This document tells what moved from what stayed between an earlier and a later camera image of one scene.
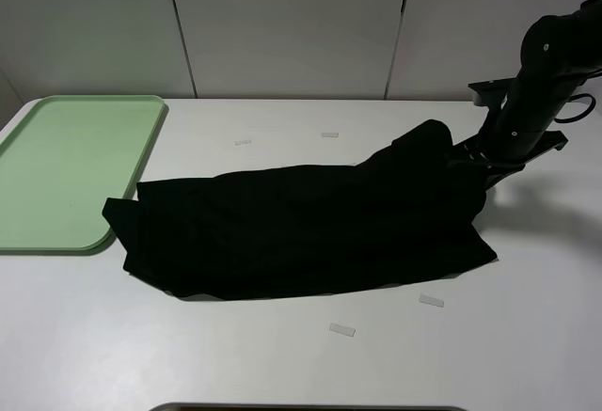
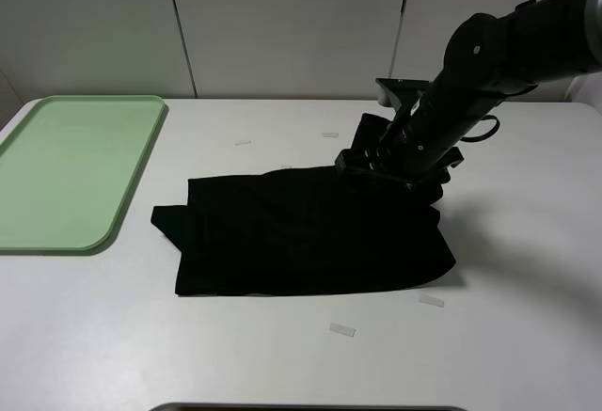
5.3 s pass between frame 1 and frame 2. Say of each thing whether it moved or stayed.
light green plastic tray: stayed
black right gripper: moved
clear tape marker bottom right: stayed
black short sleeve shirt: moved
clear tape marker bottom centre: stayed
